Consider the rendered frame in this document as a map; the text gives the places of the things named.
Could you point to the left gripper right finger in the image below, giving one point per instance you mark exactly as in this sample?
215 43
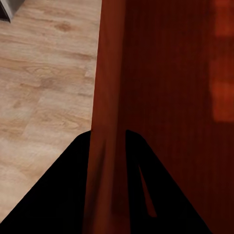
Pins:
175 213

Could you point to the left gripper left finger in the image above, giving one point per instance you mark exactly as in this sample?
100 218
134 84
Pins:
55 204

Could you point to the storage box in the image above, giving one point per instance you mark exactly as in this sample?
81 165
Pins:
165 70

